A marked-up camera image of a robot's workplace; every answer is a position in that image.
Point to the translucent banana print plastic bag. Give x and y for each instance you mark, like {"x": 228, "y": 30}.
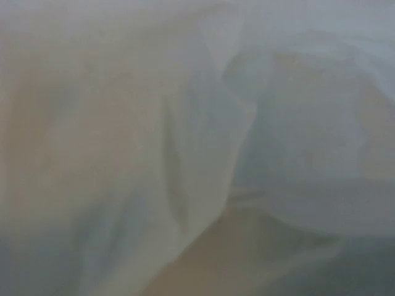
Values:
{"x": 197, "y": 147}

